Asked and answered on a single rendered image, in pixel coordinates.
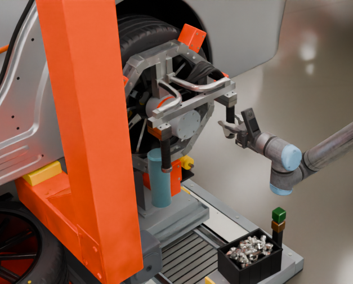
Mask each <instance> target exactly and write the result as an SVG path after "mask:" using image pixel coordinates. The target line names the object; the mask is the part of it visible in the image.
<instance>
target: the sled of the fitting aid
mask: <svg viewBox="0 0 353 284"><path fill-rule="evenodd" d="M181 189H182V190H184V191H185V192H186V193H188V194H190V192H189V191H188V190H186V189H185V188H184V187H181ZM190 195H191V194H190ZM191 196H192V197H194V196H193V195H191ZM194 198H195V197H194ZM195 199H197V198H195ZM197 200H198V199H197ZM208 219H209V207H208V206H207V205H205V204H204V203H203V202H201V201H200V200H198V207H197V208H195V209H193V210H191V211H190V212H188V213H187V214H185V215H183V216H182V217H180V218H178V219H177V220H175V221H173V222H171V223H170V224H168V225H166V226H165V227H163V228H162V229H160V230H158V231H156V232H155V233H153V234H152V235H153V236H154V237H155V238H156V239H158V240H159V242H160V244H161V248H163V247H164V246H166V245H168V244H169V243H171V242H172V241H174V240H176V239H178V238H179V237H181V236H182V235H184V234H185V233H187V232H189V231H190V230H192V229H194V228H195V227H197V226H198V225H200V224H201V223H203V222H205V221H206V220H208Z"/></svg>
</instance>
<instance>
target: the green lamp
mask: <svg viewBox="0 0 353 284"><path fill-rule="evenodd" d="M285 218H286V211H285V210H283V209H282V208H281V207H277V208H276V209H274V210H273V211H272V219H274V220H275V221H277V222H278V223H280V222H282V221H283V220H285Z"/></svg>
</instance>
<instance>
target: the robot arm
mask: <svg viewBox="0 0 353 284"><path fill-rule="evenodd" d="M235 118H236V119H237V120H238V124H239V125H238V127H235V124H233V123H228V122H225V121H223V120H220V121H218V124H219V125H220V126H222V128H223V131H224V135H225V136H229V135H230V133H232V134H237V135H236V138H237V139H235V143H236V144H237V145H238V146H240V147H242V148H243V149H245V148H249V149H251V150H253V151H254V152H256V153H260V154H261V155H263V156H265V157H266V158H268V159H270V160H271V174H270V181H269V183H270V189H271V191H272V192H274V193H275V194H278V195H281V196H286V195H289V194H291V192H292V190H293V186H294V185H296V184H298V183H299V182H300V181H302V180H304V179H305V178H307V177H309V176H310V175H312V174H314V173H316V172H318V171H319V170H321V169H322V168H323V167H325V166H326V165H328V164H330V163H331V162H333V161H335V160H337V159H338V158H340V157H342V156H344V155H345V154H347V153H348V152H350V151H352V150H353V122H351V123H350V124H349V125H347V126H346V127H344V128H342V129H341V130H339V131H338V132H336V133H335V134H333V135H332V136H330V137H329V138H327V139H325V140H324V141H322V142H321V143H320V144H318V145H316V146H315V147H313V148H312V149H310V150H307V151H306V152H304V153H301V151H300V150H299V149H298V148H297V147H296V146H294V145H293V144H290V143H288V142H286V141H284V140H282V139H281V138H279V137H277V136H275V135H273V134H271V133H269V132H261V130H260V128H259V125H258V123H257V120H256V117H255V114H254V111H253V109H252V108H251V107H250V108H247V109H245V110H242V111H241V115H239V114H235ZM238 143H239V144H241V145H242V146H241V145H239V144H238Z"/></svg>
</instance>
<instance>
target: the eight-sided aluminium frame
mask: <svg viewBox="0 0 353 284"><path fill-rule="evenodd" d="M177 55H181V56H182V57H184V58H185V59H186V60H187V61H189V62H191V63H192V64H193V65H196V64H197V63H198V62H200V61H205V62H207V63H210V62H208V61H207V60H205V59H204V58H203V57H201V56H200V55H199V54H197V53H196V52H195V51H193V50H191V49H189V46H187V45H185V44H184V43H182V42H180V41H178V40H176V39H174V40H171V41H169V42H166V43H164V44H161V45H159V46H156V47H153V48H151V49H149V50H146V51H143V52H141V53H139V54H135V55H133V56H131V57H130V58H129V60H128V61H127V62H126V65H125V67H124V68H123V76H125V77H127V78H128V81H127V83H126V85H125V86H124V91H125V97H126V98H127V97H128V95H129V93H130V92H131V90H132V89H133V87H134V85H135V83H136V82H137V80H138V78H139V76H140V75H141V73H142V71H143V70H144V69H146V68H148V67H151V66H153V65H155V64H156V63H159V62H160V63H161V62H163V61H165V60H167V59H169V58H170V57H175V56H177ZM210 64H211V63H210ZM213 82H214V79H212V78H210V77H209V76H208V75H207V76H206V77H204V78H202V79H200V80H199V81H198V85H208V84H210V83H213ZM214 107H215V105H214V100H211V101H209V102H207V103H205V104H203V105H201V106H199V107H198V108H197V110H196V111H197V112H198V113H199V114H200V125H199V128H198V130H197V132H196V133H195V134H194V135H193V136H192V137H190V138H188V139H185V140H183V139H179V140H178V141H177V142H176V143H174V144H172V145H170V151H171V162H173V161H175V160H177V159H179V158H181V157H183V156H186V155H187V154H188V153H189V152H190V151H191V150H192V147H193V145H194V144H195V142H196V140H197V138H198V137H199V135H200V133H201V132H202V130H203V129H204V127H205V125H206V124H207V122H208V120H209V118H210V117H211V116H212V113H213V112H214ZM131 155H132V166H133V167H134V168H136V169H138V170H141V171H143V172H144V173H149V170H148V158H145V159H142V158H140V157H137V156H135V155H133V154H131Z"/></svg>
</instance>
